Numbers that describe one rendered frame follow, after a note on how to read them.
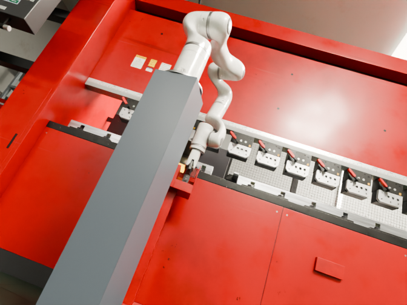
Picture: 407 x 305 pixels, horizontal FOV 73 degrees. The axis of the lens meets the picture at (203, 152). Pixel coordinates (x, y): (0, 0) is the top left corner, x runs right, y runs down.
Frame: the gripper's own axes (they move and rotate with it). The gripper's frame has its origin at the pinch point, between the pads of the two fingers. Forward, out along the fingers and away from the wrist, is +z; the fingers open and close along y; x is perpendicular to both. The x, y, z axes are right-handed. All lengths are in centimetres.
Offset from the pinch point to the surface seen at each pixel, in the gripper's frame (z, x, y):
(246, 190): -9.9, 35.7, -20.3
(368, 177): -48, 110, -26
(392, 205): -34, 127, -23
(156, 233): 30.0, -3.6, 3.6
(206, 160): -37, 9, -91
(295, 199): -17, 69, -29
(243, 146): -41, 28, -34
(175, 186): 6.3, -3.1, 6.7
